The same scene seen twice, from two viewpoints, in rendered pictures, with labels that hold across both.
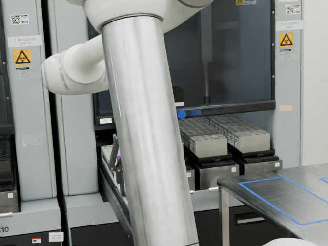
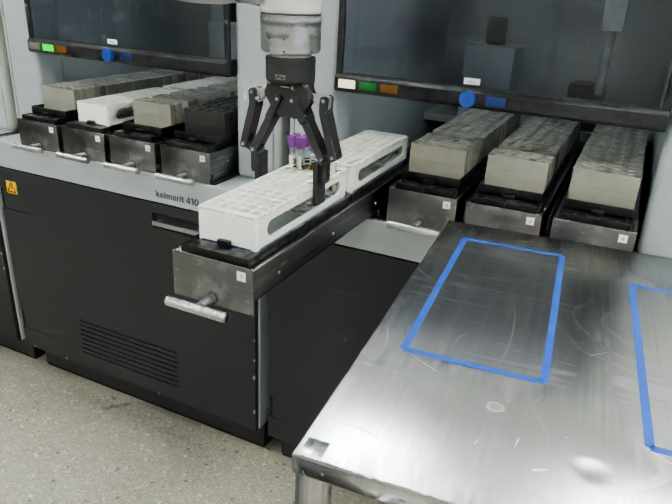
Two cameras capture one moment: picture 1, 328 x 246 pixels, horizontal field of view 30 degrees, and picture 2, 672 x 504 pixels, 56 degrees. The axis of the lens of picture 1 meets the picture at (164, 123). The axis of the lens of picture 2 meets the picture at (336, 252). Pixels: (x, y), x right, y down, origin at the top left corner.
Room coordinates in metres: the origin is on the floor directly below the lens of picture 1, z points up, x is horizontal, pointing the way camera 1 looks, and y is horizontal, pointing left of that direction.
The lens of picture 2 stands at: (0.87, -0.60, 1.17)
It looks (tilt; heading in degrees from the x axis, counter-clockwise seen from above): 23 degrees down; 38
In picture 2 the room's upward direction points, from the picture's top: 3 degrees clockwise
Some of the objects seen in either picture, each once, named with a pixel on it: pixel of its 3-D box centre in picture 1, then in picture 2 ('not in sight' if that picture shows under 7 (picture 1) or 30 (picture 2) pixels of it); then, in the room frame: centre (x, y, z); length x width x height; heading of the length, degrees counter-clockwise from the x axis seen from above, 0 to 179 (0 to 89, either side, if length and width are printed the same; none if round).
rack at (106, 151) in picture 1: (123, 165); (359, 161); (1.87, 0.13, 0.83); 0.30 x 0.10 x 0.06; 14
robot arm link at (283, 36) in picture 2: not in sight; (290, 35); (1.59, 0.07, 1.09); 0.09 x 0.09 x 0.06
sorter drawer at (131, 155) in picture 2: not in sight; (213, 127); (2.00, 0.74, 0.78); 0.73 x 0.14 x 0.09; 14
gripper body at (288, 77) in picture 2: not in sight; (290, 86); (1.59, 0.07, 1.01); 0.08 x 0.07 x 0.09; 104
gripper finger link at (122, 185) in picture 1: (121, 182); (261, 172); (1.58, 0.12, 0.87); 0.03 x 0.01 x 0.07; 14
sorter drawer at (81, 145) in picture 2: not in sight; (169, 119); (1.97, 0.89, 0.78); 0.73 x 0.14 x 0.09; 14
